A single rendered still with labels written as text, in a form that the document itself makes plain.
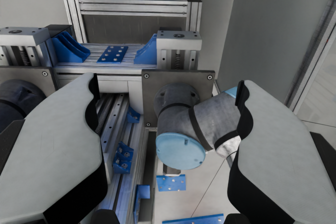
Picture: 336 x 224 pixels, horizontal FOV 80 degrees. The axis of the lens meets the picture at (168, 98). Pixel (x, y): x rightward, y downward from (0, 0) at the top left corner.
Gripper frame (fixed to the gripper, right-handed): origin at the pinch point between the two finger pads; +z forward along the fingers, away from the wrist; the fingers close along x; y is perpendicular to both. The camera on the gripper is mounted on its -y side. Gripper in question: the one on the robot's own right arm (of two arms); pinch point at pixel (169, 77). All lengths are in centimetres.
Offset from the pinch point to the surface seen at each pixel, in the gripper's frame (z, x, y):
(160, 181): 145, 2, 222
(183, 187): 146, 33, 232
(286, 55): 62, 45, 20
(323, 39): 48, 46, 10
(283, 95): 55, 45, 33
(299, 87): 48, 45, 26
